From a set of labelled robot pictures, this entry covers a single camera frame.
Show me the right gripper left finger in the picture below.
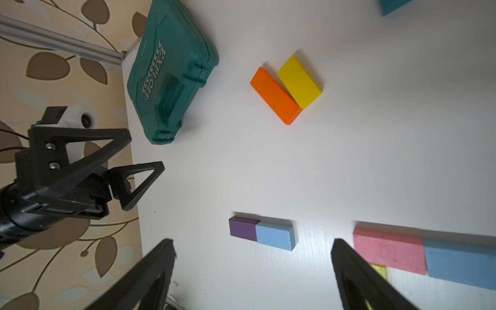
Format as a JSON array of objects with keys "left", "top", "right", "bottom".
[{"left": 87, "top": 239, "right": 176, "bottom": 310}]

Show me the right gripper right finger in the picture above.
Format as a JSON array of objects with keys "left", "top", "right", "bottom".
[{"left": 331, "top": 238, "right": 416, "bottom": 310}]

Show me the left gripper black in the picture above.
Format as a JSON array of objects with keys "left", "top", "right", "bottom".
[{"left": 0, "top": 125, "right": 166, "bottom": 249}]

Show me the long yellow-green block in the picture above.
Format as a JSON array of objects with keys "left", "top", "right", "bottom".
[{"left": 366, "top": 263, "right": 388, "bottom": 310}]

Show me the pink block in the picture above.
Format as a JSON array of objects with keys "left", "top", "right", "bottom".
[{"left": 353, "top": 228, "right": 428, "bottom": 275}]

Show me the light blue block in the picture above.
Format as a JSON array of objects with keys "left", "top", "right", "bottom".
[
  {"left": 255, "top": 222, "right": 296, "bottom": 251},
  {"left": 423, "top": 239, "right": 495, "bottom": 290}
]

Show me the purple block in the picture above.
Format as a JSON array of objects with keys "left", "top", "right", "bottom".
[{"left": 229, "top": 216, "right": 260, "bottom": 242}]

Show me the orange long block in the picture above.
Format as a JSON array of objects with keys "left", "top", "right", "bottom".
[{"left": 250, "top": 67, "right": 302, "bottom": 125}]

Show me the green plastic tool case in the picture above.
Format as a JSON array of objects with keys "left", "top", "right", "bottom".
[{"left": 127, "top": 1, "right": 219, "bottom": 145}]

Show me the yellow block beside orange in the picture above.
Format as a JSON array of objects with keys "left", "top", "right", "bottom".
[{"left": 277, "top": 56, "right": 322, "bottom": 109}]

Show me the teal block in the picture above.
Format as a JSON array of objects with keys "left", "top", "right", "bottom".
[{"left": 378, "top": 0, "right": 411, "bottom": 16}]

